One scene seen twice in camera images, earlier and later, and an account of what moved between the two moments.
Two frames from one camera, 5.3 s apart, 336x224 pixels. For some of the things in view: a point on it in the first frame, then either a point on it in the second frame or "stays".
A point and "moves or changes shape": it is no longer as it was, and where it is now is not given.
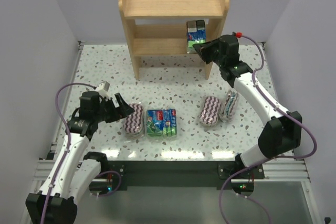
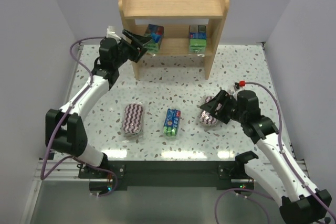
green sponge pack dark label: x=155 y=122 to x=156 y=32
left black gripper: x=113 y=109 to x=132 y=48
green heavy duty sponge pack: x=169 y=122 moves or changes shape
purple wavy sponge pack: x=210 y=110 stays
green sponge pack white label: x=196 y=32 moves or changes shape
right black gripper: x=209 y=51 to x=223 y=108
